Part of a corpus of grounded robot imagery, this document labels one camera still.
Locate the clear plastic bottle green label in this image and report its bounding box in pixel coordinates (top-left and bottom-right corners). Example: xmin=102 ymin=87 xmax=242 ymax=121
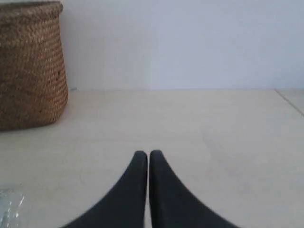
xmin=0 ymin=188 xmax=25 ymax=228

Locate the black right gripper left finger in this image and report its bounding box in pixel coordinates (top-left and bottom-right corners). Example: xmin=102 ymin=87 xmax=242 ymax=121
xmin=64 ymin=151 xmax=148 ymax=228

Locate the brown woven wicker basket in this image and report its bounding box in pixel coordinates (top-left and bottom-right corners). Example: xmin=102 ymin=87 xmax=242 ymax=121
xmin=0 ymin=0 xmax=68 ymax=131

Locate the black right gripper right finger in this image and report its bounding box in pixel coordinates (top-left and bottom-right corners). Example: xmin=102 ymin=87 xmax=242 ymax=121
xmin=149 ymin=150 xmax=234 ymax=228

